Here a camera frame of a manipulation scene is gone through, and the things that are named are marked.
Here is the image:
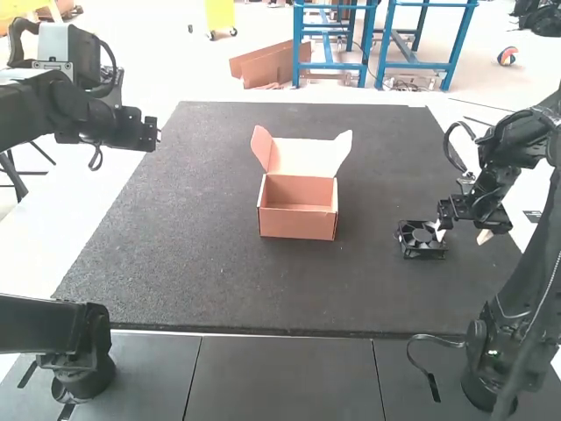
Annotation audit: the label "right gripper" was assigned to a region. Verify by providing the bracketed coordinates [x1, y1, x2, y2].
[432, 168, 515, 247]

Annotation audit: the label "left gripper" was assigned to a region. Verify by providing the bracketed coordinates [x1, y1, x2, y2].
[114, 106, 161, 153]

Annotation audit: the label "cardboard box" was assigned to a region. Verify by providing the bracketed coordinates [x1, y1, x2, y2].
[250, 125, 354, 241]

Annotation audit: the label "black square fan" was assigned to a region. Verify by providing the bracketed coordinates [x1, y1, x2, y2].
[396, 218, 450, 260]

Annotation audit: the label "black stand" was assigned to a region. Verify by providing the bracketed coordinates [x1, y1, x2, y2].
[0, 139, 58, 205]

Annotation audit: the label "flat cardboard sheets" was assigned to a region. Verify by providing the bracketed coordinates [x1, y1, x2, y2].
[228, 39, 313, 90]

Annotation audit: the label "yellow cart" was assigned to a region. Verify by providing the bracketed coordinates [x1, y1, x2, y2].
[204, 0, 239, 42]

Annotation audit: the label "black mat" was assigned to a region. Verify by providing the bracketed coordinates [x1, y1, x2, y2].
[51, 101, 525, 338]

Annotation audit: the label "dark base panel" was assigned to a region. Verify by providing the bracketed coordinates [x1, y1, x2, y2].
[181, 335, 387, 421]
[372, 338, 561, 421]
[0, 331, 203, 421]

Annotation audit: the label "colourful ball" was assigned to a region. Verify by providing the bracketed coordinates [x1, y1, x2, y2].
[496, 45, 520, 68]

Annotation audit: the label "black bags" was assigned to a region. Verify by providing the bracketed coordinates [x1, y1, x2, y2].
[509, 0, 561, 39]

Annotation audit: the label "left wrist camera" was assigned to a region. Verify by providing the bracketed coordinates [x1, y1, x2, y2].
[99, 65, 125, 111]

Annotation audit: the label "blue metal frame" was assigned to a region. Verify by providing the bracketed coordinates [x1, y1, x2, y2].
[374, 0, 479, 93]
[292, 0, 379, 89]

